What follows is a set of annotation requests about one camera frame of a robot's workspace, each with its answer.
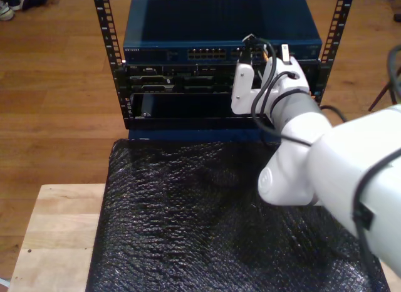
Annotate black perforated rack upright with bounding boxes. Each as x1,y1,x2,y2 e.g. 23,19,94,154
91,0,125,67
319,0,357,73

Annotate black rack server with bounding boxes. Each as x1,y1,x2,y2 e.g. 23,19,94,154
114,62,323,98

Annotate blue rack base unit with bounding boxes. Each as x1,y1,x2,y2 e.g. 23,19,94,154
127,128,283,144

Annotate black bubble mat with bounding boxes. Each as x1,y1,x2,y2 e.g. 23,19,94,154
85,138,392,292

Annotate white sneaker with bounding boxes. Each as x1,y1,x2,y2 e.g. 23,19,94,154
0,0,16,22

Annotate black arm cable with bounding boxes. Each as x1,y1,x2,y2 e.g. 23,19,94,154
239,33,401,292

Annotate blue network switch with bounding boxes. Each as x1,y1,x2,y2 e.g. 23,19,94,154
122,0,323,66

